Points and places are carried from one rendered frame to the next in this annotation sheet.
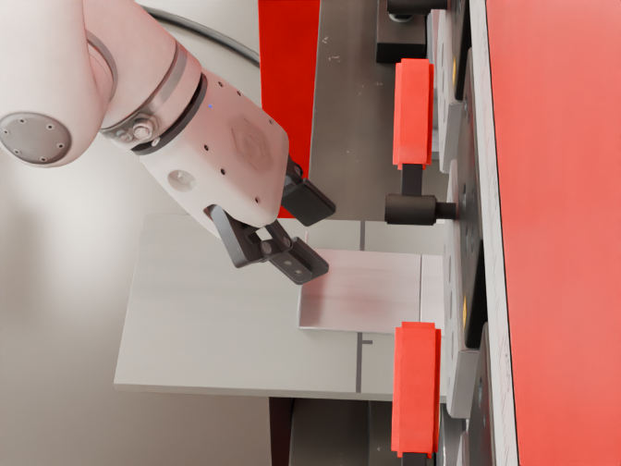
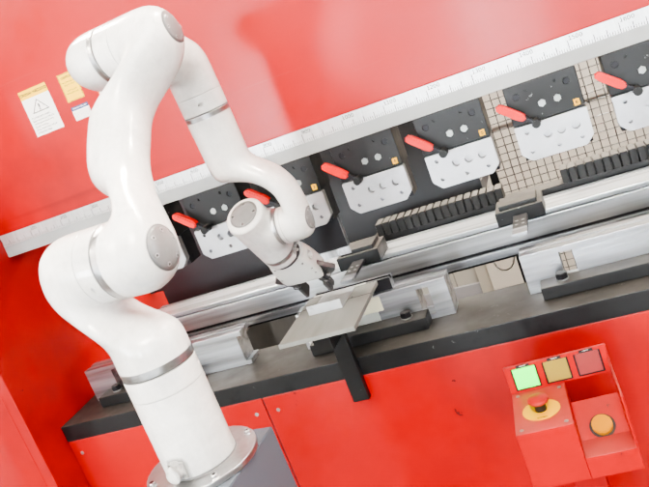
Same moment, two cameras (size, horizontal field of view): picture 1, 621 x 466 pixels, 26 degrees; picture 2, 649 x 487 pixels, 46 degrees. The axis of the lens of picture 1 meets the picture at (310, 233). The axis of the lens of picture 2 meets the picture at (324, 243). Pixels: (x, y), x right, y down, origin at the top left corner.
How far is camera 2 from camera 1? 1.62 m
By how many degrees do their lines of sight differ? 69
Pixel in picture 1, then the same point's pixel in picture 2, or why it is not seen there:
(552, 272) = (437, 30)
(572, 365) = (458, 14)
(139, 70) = not seen: hidden behind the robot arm
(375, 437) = (375, 329)
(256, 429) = not seen: outside the picture
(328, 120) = (220, 386)
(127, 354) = (342, 328)
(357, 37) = not seen: hidden behind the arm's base
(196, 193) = (313, 256)
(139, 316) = (326, 331)
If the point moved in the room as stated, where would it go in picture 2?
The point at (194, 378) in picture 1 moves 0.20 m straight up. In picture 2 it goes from (356, 315) to (324, 231)
